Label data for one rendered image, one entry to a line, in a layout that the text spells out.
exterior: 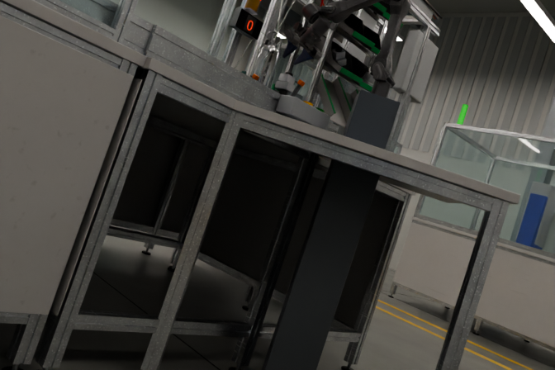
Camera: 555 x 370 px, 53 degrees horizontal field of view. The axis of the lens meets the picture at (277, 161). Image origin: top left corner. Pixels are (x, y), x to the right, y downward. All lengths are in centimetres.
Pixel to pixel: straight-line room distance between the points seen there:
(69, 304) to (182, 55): 73
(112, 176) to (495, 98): 1052
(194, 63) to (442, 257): 469
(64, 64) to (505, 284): 489
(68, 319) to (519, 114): 1031
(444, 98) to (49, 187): 1105
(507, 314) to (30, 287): 477
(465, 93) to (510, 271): 670
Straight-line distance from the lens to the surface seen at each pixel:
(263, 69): 312
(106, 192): 147
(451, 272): 594
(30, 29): 135
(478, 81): 1190
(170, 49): 160
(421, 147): 1199
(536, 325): 560
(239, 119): 166
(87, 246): 149
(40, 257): 146
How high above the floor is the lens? 63
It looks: 3 degrees up
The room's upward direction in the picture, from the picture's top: 19 degrees clockwise
